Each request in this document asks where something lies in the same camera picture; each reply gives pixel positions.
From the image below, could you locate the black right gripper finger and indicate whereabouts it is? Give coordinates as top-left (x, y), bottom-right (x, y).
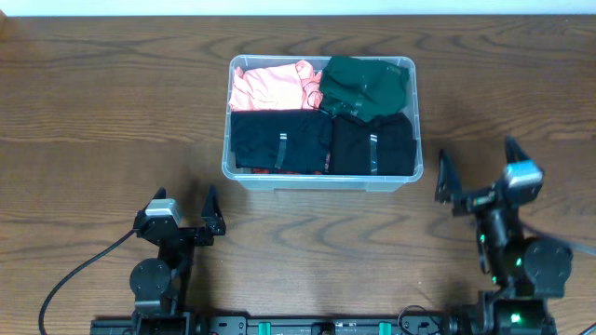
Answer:
top-left (435, 149), bottom-right (462, 203)
top-left (505, 135), bottom-right (531, 164)

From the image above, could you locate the red navy plaid shirt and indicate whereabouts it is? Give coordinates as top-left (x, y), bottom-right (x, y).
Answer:
top-left (251, 153), bottom-right (331, 175)

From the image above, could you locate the dark navy garment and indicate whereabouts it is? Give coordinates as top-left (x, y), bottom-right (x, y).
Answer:
top-left (329, 113), bottom-right (417, 176)

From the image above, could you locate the black garment with tape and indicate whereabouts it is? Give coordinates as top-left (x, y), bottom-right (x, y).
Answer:
top-left (230, 110), bottom-right (332, 173)

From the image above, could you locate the dark green garment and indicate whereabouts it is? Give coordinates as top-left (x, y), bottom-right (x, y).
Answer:
top-left (319, 56), bottom-right (410, 122)

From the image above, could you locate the pink shirt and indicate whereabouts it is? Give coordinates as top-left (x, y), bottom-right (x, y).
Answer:
top-left (228, 60), bottom-right (323, 112)

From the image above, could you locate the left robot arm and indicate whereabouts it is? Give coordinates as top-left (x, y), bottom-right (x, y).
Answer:
top-left (123, 186), bottom-right (464, 335)

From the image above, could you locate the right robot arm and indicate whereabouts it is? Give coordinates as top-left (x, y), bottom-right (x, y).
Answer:
top-left (437, 136), bottom-right (573, 335)

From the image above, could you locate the clear plastic storage bin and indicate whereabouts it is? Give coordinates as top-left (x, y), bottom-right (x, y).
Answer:
top-left (221, 54), bottom-right (424, 193)

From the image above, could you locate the black mounting rail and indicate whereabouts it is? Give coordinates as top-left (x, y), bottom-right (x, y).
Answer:
top-left (90, 314), bottom-right (558, 335)

